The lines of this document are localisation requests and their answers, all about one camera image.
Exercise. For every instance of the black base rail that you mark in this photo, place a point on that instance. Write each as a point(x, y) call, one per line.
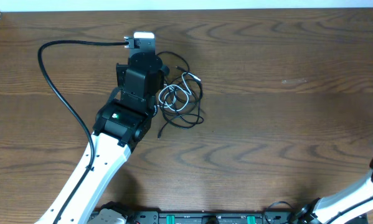
point(112, 213)

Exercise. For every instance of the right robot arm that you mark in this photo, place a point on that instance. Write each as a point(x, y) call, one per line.
point(341, 207)

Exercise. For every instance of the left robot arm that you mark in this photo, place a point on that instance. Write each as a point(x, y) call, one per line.
point(120, 125)

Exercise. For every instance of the clear tape scrap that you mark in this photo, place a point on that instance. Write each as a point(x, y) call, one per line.
point(294, 81)

